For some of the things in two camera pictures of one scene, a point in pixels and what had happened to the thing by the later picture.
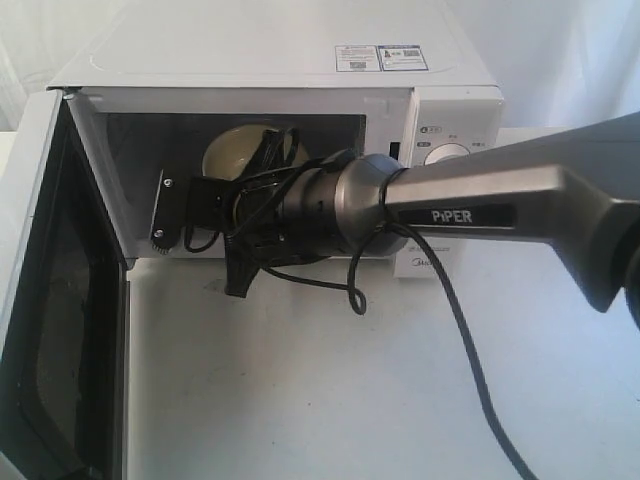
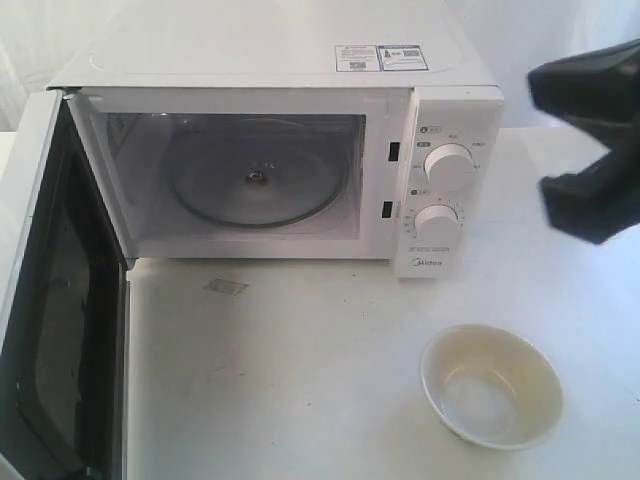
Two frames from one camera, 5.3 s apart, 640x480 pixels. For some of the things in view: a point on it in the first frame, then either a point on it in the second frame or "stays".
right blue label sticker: x=401 y=58 stays
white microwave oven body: x=147 y=104 stays
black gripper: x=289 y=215 to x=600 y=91
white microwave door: x=64 y=361 stays
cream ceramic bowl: x=227 y=152 to x=490 y=387
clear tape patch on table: x=216 y=286 stays
